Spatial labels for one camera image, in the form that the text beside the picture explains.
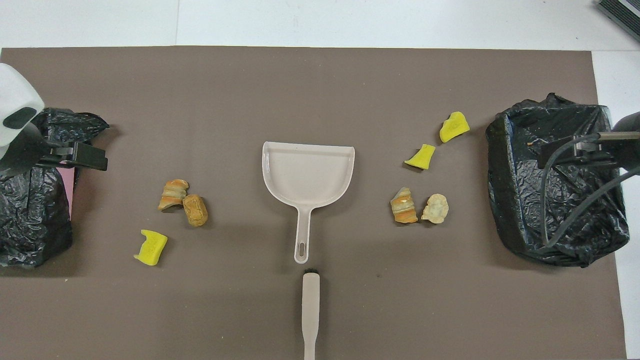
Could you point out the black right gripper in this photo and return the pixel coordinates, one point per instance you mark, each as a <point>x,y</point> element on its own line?
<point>625,150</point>

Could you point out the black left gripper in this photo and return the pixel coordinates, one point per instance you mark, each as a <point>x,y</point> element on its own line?
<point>22,150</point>

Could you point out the toy croissant pastry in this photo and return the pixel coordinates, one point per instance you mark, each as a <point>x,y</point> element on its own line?
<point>403,205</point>
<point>173,195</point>

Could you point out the yellow sponge chunk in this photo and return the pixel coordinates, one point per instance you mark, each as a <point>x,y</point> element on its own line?
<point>421,157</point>
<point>151,247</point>
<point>454,127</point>

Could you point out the brown toy bread roll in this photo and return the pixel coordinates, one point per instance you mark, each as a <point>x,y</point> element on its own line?
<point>195,210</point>

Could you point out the pale toy pastry piece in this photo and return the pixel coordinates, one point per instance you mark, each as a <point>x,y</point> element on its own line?
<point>435,208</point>

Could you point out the beige plastic dustpan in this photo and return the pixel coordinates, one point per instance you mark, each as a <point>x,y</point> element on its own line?
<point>307,175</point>

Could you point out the beige brush with black bristles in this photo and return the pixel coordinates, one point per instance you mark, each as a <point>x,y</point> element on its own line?
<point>310,310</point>

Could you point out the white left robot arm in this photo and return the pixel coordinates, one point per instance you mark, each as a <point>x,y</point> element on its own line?
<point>15,90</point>

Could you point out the pink plastic bin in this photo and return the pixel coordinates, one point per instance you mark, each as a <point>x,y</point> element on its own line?
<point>67,192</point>

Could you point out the black bag lined open bin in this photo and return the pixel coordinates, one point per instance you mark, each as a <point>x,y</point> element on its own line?
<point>520,200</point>

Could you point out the crumpled black trash bag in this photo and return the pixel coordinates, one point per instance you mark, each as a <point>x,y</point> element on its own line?
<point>30,215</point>

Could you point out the dark ribbed corner object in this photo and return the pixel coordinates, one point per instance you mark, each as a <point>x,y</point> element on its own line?
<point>620,12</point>

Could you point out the brown table mat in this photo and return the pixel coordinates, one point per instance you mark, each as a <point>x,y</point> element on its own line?
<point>320,90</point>

